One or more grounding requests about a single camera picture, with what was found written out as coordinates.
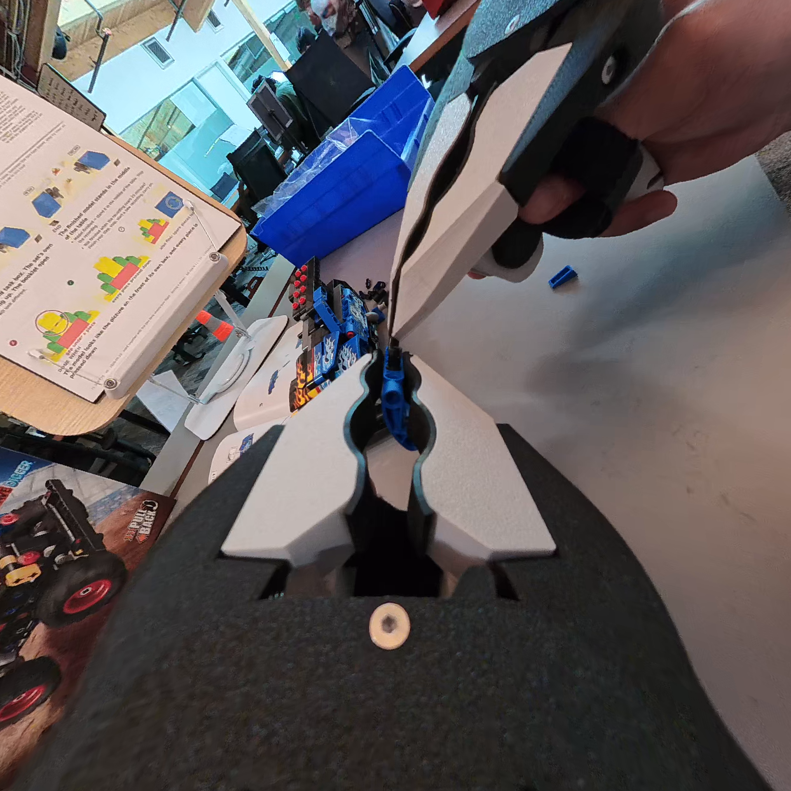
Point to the orange striped barrier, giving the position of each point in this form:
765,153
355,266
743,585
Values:
213,324

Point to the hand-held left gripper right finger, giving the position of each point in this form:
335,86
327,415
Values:
482,488

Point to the black office chair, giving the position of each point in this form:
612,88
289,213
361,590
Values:
259,167

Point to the blue plastic bin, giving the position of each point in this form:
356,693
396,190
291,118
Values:
333,198
389,111

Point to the small blue wedge brick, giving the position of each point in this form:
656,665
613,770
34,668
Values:
562,277

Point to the small black lego connector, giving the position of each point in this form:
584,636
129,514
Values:
374,287

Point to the blue lego beam piece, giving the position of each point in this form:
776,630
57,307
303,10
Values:
395,395

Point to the clear plastic bag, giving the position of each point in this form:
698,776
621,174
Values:
321,160

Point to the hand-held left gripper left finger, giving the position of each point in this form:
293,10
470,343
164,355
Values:
296,488

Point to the lego set box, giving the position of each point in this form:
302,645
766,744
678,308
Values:
62,587

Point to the blue flame lego truck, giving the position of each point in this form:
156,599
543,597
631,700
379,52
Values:
333,346

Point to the wooden desk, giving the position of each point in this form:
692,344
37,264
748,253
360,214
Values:
432,43

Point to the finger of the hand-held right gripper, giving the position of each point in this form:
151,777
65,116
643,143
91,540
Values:
494,136
426,148

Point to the black monitor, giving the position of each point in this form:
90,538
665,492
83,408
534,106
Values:
272,108

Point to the lego instruction booklet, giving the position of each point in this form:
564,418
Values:
266,395

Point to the person's right hand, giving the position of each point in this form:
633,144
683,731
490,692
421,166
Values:
710,92

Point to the red case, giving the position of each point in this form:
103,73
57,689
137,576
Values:
445,6

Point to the instruction sign board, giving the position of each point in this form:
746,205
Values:
92,247

